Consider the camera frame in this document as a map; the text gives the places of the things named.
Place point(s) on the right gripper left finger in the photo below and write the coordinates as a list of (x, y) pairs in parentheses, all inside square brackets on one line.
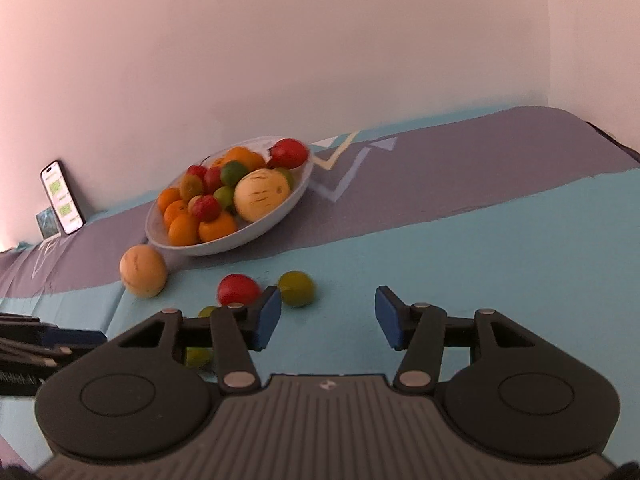
[(232, 333)]

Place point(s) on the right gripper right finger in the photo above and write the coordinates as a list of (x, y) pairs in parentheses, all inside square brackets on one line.
[(423, 332)]

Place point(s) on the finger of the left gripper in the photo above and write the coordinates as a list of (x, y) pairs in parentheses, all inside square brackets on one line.
[(73, 339)]

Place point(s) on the yellow-green fruit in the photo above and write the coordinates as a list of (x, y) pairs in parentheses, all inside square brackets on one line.
[(192, 202)]

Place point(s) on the large orange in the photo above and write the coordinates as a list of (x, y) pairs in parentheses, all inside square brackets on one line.
[(249, 159), (224, 225)]

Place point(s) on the green fruit small centre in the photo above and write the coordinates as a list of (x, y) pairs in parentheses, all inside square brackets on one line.
[(207, 311)]

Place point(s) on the red apple top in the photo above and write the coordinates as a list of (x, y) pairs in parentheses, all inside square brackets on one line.
[(237, 289)]

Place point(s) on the green fruit bottom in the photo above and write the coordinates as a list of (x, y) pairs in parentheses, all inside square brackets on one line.
[(198, 358)]

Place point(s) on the pale melon on mat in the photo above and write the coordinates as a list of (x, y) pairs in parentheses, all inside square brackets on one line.
[(143, 271)]

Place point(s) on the small digital clock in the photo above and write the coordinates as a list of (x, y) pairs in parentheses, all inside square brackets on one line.
[(47, 224)]

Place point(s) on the orange in bowl front centre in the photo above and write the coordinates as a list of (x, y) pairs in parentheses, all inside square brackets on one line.
[(183, 231)]

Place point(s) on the orange in bowl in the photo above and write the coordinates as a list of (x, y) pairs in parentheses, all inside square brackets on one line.
[(167, 197), (183, 231), (173, 211), (217, 162)]

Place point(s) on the black smartphone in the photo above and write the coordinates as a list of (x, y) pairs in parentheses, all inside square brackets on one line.
[(61, 198)]

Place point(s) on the small red apple bottom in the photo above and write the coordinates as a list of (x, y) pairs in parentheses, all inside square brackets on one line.
[(206, 209)]

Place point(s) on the small red apple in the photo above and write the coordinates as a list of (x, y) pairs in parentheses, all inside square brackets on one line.
[(206, 209), (199, 171)]

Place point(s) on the orange in bowl back left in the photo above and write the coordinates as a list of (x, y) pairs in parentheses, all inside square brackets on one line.
[(173, 211)]

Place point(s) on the pale striped melon in bowl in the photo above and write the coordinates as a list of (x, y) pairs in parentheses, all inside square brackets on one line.
[(259, 193)]

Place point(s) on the orange in bowl front left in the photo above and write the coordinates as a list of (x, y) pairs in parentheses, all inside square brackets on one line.
[(167, 197)]

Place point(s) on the yellow-brown fruit with stem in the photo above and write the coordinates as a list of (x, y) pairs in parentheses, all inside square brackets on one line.
[(191, 185)]

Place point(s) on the red apple upper middle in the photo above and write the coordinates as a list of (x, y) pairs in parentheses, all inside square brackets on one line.
[(212, 180)]

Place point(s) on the blue purple patterned mat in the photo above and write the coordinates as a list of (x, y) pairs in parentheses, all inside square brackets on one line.
[(530, 211)]

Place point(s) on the green lime fruit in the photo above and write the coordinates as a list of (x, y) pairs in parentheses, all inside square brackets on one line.
[(232, 173)]

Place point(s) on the small red apple left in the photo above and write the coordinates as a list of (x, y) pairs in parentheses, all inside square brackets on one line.
[(199, 171)]

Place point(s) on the big red apple centre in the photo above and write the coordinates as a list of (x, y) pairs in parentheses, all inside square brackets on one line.
[(288, 153)]

